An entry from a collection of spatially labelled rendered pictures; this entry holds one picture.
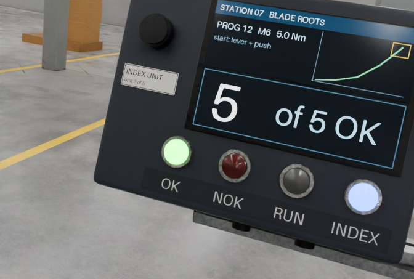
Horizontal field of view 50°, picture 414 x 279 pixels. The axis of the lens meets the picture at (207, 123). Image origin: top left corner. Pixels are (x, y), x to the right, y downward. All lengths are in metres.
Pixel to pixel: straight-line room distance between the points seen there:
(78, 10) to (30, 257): 6.57
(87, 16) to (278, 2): 8.05
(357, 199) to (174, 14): 0.21
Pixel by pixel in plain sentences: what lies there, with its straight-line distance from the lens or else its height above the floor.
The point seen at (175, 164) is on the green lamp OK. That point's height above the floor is 1.11.
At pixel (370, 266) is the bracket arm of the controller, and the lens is 0.45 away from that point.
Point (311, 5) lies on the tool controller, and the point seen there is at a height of 1.25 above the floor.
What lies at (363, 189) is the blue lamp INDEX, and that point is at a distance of 0.35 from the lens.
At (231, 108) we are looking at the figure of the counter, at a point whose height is 1.16.
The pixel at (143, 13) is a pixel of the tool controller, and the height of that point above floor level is 1.22.
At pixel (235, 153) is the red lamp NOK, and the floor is 1.13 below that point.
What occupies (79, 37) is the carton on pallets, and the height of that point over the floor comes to 0.24.
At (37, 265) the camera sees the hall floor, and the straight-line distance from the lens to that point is 2.22.
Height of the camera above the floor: 1.24
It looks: 16 degrees down
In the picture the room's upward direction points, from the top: 8 degrees clockwise
